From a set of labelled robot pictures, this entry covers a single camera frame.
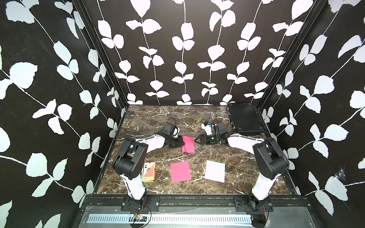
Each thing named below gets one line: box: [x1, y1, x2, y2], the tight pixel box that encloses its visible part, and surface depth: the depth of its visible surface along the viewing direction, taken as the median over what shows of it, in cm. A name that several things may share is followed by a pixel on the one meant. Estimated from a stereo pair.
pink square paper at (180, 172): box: [170, 161, 193, 183], surface depth 88 cm
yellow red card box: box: [142, 161, 156, 183], surface depth 85 cm
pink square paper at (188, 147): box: [181, 135, 196, 154], surface depth 97 cm
